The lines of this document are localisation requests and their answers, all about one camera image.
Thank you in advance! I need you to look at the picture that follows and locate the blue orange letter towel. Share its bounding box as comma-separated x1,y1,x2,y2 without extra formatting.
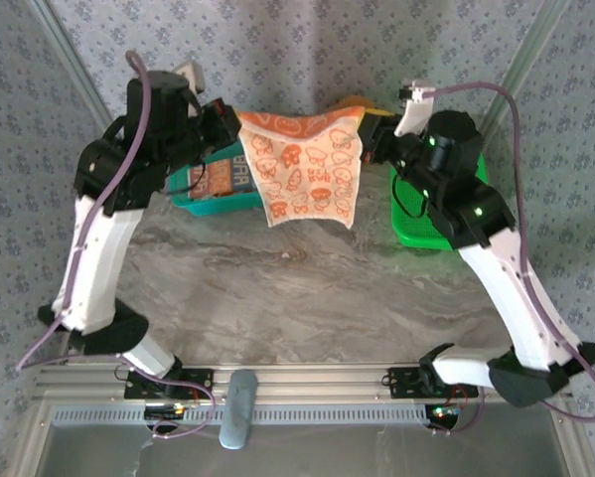
187,154,258,198

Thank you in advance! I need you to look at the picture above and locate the pale orange rabbit towel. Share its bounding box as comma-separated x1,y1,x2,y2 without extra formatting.
237,104,367,230

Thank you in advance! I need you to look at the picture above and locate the teal plastic basket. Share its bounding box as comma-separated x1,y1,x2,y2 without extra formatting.
169,143,264,218

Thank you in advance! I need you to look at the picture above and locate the green plastic basket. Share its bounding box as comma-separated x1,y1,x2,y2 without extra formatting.
388,148,488,252

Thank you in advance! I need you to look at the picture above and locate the small circuit board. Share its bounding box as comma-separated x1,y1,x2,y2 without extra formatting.
145,402,187,421
425,404,462,431

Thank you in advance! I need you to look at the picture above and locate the aluminium corner post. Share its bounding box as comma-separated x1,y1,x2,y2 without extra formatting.
28,0,115,131
483,0,571,135

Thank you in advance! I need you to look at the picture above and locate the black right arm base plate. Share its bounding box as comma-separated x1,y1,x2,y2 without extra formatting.
385,365,480,400

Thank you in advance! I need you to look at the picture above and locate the aluminium front rail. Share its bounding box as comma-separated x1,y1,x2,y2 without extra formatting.
33,362,574,404

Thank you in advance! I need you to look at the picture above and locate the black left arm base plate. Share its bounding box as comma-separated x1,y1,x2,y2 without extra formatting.
123,367,215,401

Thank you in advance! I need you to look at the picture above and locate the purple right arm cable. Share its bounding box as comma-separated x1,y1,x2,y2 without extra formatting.
423,82,595,437

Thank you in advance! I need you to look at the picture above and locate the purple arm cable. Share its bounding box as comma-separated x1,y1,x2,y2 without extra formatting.
16,49,217,439
423,82,595,437

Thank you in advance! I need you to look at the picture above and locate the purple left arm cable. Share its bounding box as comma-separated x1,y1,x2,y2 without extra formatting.
16,49,217,439

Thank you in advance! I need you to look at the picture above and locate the grey oval handle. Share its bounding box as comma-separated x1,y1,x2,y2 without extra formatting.
219,370,258,451

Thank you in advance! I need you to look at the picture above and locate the grey slotted cable duct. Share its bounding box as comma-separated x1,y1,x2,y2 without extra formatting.
53,400,430,427

